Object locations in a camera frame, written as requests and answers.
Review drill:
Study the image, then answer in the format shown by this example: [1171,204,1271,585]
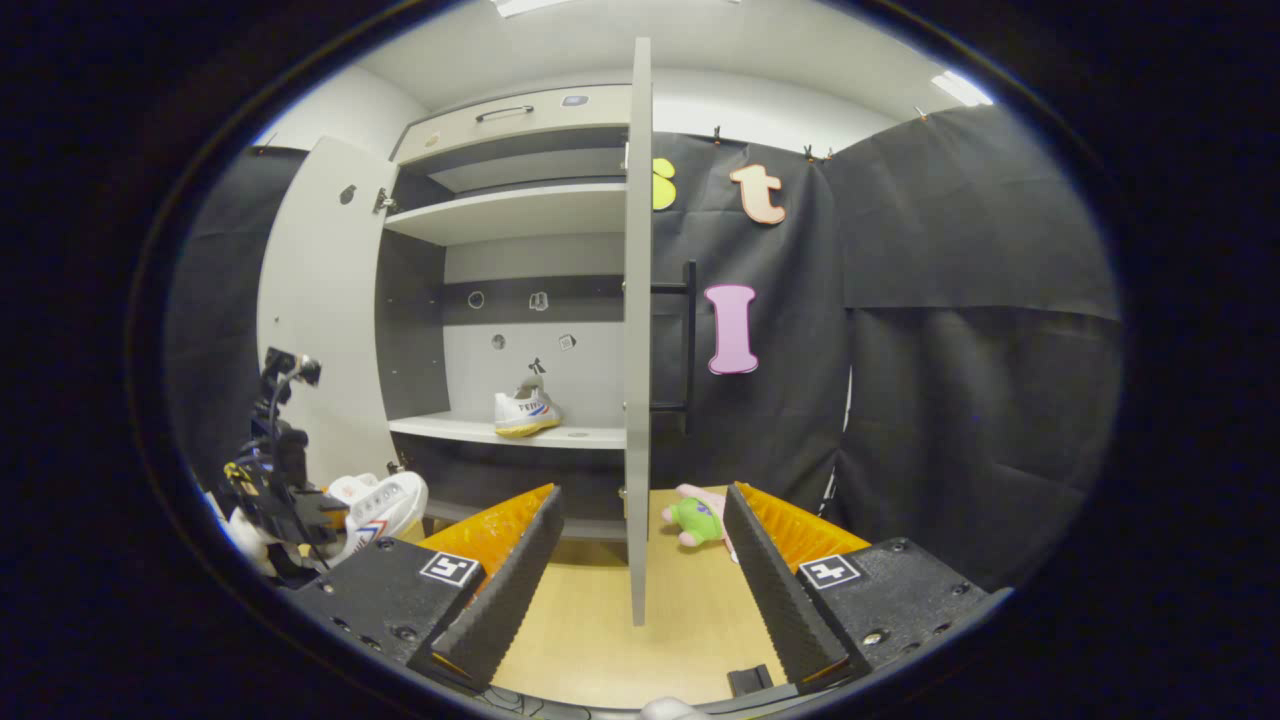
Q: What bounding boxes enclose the grey cabinet door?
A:
[256,135,401,491]
[622,37,656,628]

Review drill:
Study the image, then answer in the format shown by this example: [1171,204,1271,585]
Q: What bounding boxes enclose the black right door handle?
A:
[650,260,698,433]

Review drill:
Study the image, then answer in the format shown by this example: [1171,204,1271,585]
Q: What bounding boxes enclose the pink and green plush toy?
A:
[662,484,736,563]

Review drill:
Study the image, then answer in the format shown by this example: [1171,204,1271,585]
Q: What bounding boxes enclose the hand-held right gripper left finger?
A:
[290,484,567,691]

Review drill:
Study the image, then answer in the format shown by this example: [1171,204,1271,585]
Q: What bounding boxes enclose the white shoe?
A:
[493,374,563,439]
[322,471,430,569]

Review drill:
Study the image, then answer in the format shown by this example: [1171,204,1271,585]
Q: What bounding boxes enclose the small ceiling light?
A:
[930,70,995,109]

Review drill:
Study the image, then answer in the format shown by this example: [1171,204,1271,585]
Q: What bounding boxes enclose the beige cabinet drawer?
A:
[393,84,633,166]

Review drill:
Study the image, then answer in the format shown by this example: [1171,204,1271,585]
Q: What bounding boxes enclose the black backdrop cloth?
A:
[165,103,1123,591]

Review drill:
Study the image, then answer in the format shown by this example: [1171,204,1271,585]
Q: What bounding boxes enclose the grey shoe cabinet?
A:
[375,84,633,546]

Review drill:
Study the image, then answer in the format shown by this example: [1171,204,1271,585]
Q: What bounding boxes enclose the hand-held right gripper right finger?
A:
[722,482,1013,696]

